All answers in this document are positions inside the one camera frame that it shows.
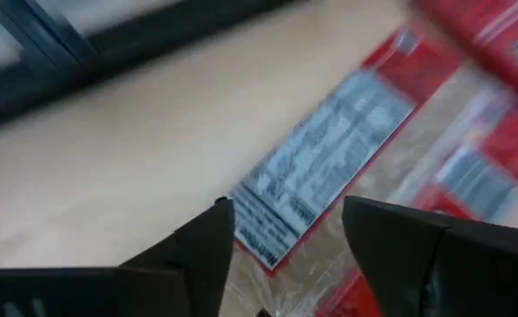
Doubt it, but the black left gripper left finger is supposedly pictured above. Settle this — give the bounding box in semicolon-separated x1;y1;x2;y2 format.
0;197;236;317

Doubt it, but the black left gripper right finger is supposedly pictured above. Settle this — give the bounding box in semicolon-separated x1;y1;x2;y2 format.
342;195;518;317

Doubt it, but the red popcorn bag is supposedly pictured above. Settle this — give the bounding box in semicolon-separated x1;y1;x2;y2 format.
412;0;518;107
315;65;518;317

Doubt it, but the black aluminium table frame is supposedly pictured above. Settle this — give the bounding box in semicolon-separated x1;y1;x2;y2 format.
0;0;295;133

